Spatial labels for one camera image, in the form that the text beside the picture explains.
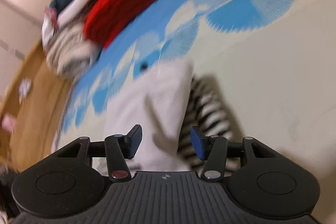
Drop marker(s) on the black and white striped shirt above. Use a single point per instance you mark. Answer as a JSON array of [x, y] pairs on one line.
[[162, 98]]

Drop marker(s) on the white crumpled paper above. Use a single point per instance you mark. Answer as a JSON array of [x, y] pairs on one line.
[[25, 87]]

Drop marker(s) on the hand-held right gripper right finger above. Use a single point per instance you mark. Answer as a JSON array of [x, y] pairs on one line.
[[198, 144]]

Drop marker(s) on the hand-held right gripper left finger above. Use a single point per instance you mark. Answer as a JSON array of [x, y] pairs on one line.
[[135, 141]]

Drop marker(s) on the pink cloth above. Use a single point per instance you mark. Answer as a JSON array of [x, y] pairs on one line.
[[8, 122]]

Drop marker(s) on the red knit sweater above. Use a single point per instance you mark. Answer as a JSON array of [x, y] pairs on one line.
[[123, 3]]

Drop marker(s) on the blue and white printed bedsheet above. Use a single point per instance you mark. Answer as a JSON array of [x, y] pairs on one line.
[[262, 69]]

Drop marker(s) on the pile of white clothes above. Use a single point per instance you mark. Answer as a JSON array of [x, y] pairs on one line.
[[68, 43]]

